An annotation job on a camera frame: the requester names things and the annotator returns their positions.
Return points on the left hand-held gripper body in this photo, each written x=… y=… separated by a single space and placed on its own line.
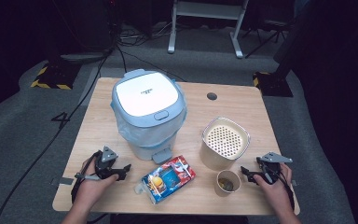
x=107 y=155

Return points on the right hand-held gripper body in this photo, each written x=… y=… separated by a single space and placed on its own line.
x=273 y=158

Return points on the wet food scraps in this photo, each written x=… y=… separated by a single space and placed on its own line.
x=226 y=184

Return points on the brown paper cup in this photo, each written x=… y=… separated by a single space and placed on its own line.
x=220 y=191

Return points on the beige strainer bucket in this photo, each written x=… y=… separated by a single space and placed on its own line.
x=213 y=158

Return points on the translucent bin liner bag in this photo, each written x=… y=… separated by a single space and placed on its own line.
x=150 y=133

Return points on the red and blue snack packet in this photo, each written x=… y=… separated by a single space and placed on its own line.
x=167 y=179

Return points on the blue and white pedal bin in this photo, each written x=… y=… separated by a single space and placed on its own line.
x=146 y=93

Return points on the person's right hand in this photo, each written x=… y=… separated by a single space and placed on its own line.
x=278 y=193

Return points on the person's left hand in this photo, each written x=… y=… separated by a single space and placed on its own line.
x=90 y=189

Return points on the small grey tape piece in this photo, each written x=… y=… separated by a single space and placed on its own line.
x=294 y=183

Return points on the grey tape strip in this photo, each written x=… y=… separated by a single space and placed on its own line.
x=64 y=181

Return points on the yellow black striped floor plate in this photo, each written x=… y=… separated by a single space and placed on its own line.
x=275 y=85
x=56 y=77

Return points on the dark round table grommet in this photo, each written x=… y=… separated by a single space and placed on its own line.
x=212 y=96

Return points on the flat grey stand base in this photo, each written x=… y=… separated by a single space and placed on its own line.
x=84 y=57

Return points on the black tripod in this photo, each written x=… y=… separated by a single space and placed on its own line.
x=270 y=35

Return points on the white metal desk frame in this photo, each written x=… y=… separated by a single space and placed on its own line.
x=206 y=11

